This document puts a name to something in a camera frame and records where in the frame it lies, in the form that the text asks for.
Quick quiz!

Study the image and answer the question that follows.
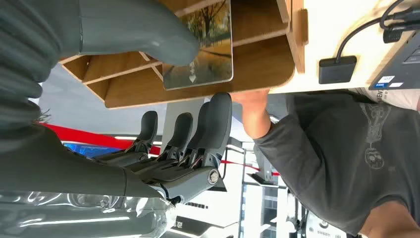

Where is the wooden card rack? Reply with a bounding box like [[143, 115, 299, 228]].
[[59, 0, 309, 110]]

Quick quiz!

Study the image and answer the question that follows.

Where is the person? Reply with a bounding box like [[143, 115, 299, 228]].
[[253, 88, 420, 238]]

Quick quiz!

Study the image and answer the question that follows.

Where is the blue display screen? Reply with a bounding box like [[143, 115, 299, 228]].
[[63, 142, 123, 159]]

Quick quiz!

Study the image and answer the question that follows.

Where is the red barrier ribbon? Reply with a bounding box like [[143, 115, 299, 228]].
[[41, 122, 281, 177]]

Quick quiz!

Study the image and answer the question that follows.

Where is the glossy silver robot cover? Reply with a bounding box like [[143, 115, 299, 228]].
[[0, 191, 176, 238]]

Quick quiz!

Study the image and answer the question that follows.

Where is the ribbed grey right arm sleeve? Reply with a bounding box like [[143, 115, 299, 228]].
[[0, 0, 81, 135]]

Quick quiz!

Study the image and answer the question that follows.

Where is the thin metal pole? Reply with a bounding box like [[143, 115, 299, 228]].
[[237, 149, 247, 238]]

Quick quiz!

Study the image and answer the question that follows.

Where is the black monitor on stand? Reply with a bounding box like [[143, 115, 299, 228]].
[[247, 146, 287, 189]]

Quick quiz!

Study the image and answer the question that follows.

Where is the black rectangular adapter box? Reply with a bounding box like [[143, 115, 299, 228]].
[[318, 55, 358, 85]]

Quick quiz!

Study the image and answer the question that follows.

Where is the white printed cloth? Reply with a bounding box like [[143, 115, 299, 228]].
[[350, 87, 420, 112]]

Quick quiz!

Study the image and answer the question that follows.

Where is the dark grey laptop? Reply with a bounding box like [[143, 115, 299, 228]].
[[368, 31, 420, 91]]

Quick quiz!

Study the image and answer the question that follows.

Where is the black cable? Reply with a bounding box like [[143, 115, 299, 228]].
[[335, 0, 420, 63]]

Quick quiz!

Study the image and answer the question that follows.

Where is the black cable plug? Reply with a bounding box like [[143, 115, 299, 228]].
[[383, 25, 412, 44]]

